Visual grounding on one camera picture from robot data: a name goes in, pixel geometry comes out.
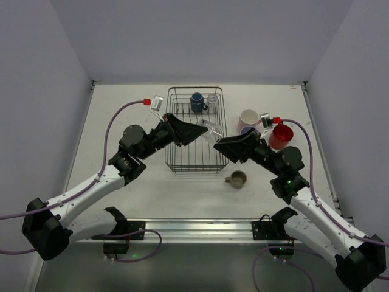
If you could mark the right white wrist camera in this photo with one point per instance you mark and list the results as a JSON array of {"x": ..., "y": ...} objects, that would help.
[{"x": 267, "y": 123}]

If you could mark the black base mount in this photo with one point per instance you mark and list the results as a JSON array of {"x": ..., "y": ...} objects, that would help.
[
  {"x": 130, "y": 230},
  {"x": 267, "y": 229}
]

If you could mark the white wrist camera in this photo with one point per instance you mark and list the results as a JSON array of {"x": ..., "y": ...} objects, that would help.
[
  {"x": 267, "y": 123},
  {"x": 155, "y": 106}
]

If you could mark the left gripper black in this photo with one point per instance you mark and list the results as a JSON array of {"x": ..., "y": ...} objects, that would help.
[{"x": 172, "y": 129}]

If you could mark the red mug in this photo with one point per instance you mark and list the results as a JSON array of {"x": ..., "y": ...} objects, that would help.
[{"x": 281, "y": 136}]

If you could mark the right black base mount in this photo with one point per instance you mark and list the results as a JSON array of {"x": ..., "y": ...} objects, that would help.
[{"x": 267, "y": 229}]

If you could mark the lavender cup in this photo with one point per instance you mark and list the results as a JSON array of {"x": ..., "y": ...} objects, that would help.
[{"x": 246, "y": 129}]

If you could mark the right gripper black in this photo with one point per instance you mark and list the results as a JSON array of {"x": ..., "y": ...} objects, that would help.
[{"x": 251, "y": 146}]

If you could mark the dark blue mug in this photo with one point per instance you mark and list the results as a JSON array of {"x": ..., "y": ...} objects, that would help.
[{"x": 197, "y": 103}]

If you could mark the aluminium mounting rail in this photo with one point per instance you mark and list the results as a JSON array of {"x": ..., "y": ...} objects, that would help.
[{"x": 200, "y": 231}]

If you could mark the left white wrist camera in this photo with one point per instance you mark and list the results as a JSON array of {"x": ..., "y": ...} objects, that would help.
[{"x": 155, "y": 106}]

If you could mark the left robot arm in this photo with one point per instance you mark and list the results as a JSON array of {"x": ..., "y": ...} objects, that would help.
[{"x": 47, "y": 224}]

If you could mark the beige mug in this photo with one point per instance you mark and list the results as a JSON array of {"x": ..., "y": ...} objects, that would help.
[{"x": 237, "y": 179}]

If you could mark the pink mug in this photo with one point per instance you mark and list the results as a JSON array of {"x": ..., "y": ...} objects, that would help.
[{"x": 248, "y": 118}]

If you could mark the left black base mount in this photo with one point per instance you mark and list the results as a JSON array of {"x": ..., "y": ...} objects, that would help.
[{"x": 130, "y": 230}]

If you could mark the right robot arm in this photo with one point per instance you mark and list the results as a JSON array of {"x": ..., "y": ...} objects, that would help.
[{"x": 358, "y": 259}]

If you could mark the clear glass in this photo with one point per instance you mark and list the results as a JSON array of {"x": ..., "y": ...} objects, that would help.
[
  {"x": 214, "y": 131},
  {"x": 212, "y": 102}
]

